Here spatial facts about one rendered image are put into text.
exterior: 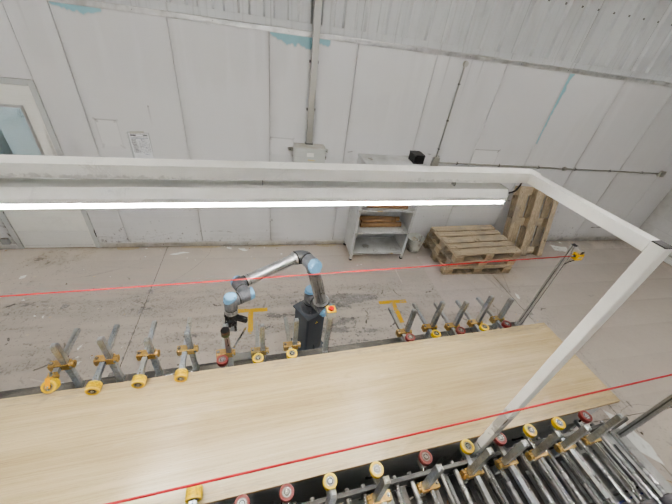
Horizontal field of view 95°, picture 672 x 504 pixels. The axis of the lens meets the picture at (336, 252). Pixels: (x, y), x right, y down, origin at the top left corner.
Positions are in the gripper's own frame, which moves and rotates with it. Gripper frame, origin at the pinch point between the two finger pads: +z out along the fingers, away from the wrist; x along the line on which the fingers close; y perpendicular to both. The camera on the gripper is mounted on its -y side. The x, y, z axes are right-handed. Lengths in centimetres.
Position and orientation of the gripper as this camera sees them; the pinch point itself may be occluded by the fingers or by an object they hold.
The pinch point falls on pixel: (236, 330)
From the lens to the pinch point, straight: 251.7
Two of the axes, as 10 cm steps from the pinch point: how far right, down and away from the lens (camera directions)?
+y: -9.6, 0.5, -2.6
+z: -1.2, 8.0, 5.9
